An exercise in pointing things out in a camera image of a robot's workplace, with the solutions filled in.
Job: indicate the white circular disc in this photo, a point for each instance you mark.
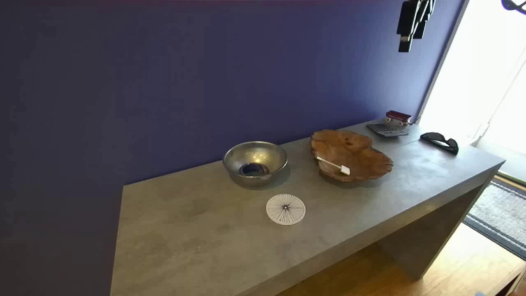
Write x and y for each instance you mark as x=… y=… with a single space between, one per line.
x=293 y=214

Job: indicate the small white spoon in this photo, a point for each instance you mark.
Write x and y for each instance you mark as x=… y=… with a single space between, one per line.
x=344 y=168

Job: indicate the brown wooden tray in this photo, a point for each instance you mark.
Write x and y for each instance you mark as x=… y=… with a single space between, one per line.
x=362 y=162

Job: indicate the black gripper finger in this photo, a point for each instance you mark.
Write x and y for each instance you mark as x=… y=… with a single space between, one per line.
x=422 y=30
x=404 y=38

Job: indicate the grey doormat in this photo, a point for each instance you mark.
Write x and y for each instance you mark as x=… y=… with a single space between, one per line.
x=501 y=214

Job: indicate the black sunglasses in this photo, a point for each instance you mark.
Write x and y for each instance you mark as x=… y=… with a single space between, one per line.
x=437 y=140

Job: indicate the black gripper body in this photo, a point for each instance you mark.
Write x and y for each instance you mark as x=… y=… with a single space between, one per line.
x=421 y=7

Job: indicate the grey concrete-look cabinet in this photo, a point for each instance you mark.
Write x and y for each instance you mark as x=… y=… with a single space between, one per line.
x=219 y=236

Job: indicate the silver metal bowl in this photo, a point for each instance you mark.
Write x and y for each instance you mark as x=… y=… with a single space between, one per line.
x=268 y=153

